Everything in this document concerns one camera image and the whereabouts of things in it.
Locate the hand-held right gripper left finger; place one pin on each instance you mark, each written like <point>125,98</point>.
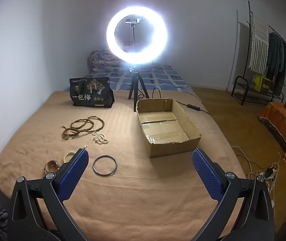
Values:
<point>74,173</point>

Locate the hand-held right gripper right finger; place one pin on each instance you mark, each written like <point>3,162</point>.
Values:
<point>206,173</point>

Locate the dark metal bangle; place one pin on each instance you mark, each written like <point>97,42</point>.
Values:
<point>94,167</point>

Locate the cardboard box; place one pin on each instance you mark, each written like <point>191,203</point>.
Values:
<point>165,130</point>

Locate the tan blanket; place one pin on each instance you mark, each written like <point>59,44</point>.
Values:
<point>132,193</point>

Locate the black printed bag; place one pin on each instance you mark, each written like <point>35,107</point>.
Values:
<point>90,93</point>

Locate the orange cloth cover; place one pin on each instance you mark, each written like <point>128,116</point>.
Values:
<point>283,123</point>

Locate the black clothes rack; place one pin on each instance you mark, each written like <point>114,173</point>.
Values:
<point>240,85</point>

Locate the black tripod stand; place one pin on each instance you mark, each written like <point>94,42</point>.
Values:
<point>134,90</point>

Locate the yellow box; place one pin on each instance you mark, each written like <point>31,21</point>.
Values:
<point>264,84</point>

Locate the folded floral quilt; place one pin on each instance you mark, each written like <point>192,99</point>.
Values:
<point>102,59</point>

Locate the dark hanging clothes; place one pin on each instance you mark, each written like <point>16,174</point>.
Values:
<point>277,55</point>

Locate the striped white towel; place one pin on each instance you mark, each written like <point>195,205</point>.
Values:
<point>258,45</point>

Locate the phone holder clamp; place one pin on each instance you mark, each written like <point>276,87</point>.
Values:
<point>133,21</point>

